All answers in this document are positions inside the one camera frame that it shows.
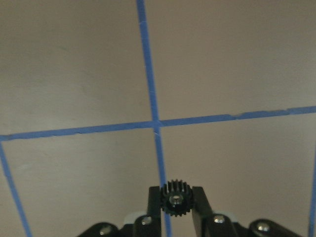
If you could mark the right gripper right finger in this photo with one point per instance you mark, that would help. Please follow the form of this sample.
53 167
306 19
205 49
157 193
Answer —
206 222

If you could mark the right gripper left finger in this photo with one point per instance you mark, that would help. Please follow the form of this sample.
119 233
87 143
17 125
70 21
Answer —
149 225

